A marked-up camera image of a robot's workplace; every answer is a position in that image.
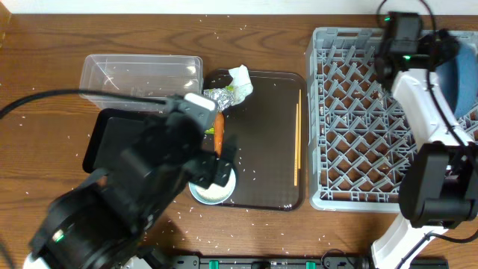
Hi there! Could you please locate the dark blue plate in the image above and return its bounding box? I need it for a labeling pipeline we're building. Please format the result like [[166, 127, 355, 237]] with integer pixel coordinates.
[[435, 43, 477, 118]]

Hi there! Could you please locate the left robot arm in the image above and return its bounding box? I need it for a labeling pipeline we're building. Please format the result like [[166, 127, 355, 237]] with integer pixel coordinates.
[[23, 111, 237, 268]]

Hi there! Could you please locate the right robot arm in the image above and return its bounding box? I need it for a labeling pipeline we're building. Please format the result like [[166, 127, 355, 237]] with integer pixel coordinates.
[[360, 12, 477, 268]]

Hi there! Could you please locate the grey dishwasher rack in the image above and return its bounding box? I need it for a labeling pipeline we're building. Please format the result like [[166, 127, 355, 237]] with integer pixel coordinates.
[[305, 26, 478, 214]]

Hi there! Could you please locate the light blue rice bowl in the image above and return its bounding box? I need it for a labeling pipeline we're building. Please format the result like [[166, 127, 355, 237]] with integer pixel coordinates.
[[189, 170, 237, 205]]

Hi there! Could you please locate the orange carrot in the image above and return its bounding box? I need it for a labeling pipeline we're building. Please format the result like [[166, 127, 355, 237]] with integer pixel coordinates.
[[214, 112, 225, 156]]

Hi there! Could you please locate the dark brown serving tray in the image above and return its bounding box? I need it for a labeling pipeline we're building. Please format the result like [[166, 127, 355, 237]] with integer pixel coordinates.
[[222, 71, 308, 211]]

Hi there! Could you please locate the foil snack wrapper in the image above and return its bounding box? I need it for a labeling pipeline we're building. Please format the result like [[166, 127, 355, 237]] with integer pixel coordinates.
[[202, 86, 235, 112]]

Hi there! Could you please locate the wooden chopstick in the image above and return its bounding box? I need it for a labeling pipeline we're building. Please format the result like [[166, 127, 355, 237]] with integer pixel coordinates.
[[296, 89, 302, 170], [294, 104, 299, 187]]

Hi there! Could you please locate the crumpled white napkin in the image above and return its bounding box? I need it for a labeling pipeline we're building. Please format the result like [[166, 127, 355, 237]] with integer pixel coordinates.
[[229, 65, 253, 105]]

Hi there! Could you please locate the black plastic bin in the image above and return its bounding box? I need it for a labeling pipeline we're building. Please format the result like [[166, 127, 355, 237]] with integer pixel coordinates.
[[82, 108, 149, 173]]

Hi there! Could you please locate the clear plastic bin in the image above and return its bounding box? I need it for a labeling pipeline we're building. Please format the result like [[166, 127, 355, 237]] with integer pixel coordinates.
[[79, 54, 203, 99]]

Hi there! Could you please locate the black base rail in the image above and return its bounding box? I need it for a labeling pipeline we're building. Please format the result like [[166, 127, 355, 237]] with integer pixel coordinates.
[[122, 244, 449, 269]]

